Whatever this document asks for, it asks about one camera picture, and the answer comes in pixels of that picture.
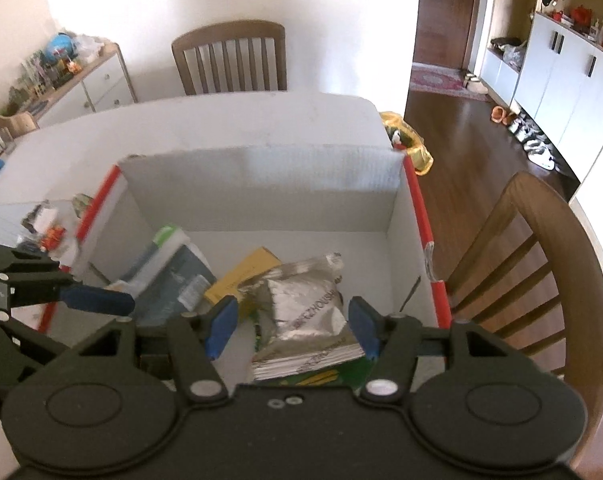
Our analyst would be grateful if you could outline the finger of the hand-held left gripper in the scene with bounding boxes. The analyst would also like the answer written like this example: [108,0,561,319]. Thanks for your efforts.
[0,310,64,368]
[0,239,136,318]

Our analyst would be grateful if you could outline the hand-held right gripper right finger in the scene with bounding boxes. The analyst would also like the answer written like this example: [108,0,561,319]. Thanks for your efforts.
[348,295,519,405]

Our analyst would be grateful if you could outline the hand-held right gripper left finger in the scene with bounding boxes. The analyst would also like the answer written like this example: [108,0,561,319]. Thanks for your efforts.
[76,295,239,403]

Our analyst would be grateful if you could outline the small yellow box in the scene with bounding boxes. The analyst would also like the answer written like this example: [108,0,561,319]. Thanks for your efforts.
[204,246,283,318]

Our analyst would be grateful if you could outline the grey blue tissue packet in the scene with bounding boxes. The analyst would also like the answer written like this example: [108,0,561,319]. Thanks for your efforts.
[131,245,218,328]

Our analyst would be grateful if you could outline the silver foil snack packet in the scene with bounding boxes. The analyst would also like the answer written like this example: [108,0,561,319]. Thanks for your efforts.
[236,252,367,381]

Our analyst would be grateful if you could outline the red cardboard box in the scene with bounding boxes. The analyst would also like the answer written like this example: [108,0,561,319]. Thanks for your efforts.
[37,142,455,391]

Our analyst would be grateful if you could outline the white plastic wrapped item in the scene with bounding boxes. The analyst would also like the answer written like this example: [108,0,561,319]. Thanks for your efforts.
[24,200,62,233]

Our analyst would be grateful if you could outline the yellow plastic bag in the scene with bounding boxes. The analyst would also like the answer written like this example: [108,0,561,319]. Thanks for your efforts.
[379,111,435,177]

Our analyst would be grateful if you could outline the wooden round back chair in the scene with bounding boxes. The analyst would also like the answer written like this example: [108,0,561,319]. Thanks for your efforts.
[439,170,603,426]

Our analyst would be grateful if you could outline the white side cabinet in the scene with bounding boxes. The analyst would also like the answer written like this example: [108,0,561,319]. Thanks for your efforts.
[0,42,138,128]

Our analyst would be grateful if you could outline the grey white sneakers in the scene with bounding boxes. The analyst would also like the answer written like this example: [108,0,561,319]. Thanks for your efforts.
[506,112,539,143]

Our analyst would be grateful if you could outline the clear plastic bag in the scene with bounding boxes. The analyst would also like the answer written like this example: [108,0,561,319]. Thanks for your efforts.
[74,34,104,63]

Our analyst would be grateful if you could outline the blue ball toy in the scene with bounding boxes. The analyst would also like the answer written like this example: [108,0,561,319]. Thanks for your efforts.
[46,34,79,63]

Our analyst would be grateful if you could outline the patterned red rug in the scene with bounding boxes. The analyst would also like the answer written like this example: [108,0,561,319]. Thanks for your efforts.
[409,62,489,103]

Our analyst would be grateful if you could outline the low white bench cabinet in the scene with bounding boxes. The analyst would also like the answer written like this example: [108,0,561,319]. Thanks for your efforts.
[481,47,522,98]

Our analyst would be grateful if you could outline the wooden slat back chair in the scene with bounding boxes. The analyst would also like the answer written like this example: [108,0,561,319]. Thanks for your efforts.
[171,20,288,97]

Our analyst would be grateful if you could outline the grey bag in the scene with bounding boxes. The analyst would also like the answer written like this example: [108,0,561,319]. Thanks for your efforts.
[501,42,527,68]

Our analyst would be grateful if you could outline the white lower cabinet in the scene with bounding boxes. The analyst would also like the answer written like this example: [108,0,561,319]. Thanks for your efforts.
[511,10,603,186]

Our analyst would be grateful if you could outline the brown door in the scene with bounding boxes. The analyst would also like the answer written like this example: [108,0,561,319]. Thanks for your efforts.
[411,0,482,71]

